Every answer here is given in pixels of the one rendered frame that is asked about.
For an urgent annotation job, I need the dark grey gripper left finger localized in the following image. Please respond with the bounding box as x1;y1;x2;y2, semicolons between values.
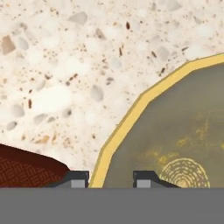
47;170;90;189

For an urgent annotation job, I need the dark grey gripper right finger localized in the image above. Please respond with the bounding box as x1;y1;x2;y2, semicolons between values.
132;170;182;189

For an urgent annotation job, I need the dark red-brown patterned bowl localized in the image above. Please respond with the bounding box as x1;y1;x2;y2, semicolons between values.
0;143;72;188

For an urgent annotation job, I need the olive tray with yellow rim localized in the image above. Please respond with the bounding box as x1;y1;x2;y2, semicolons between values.
87;52;224;189

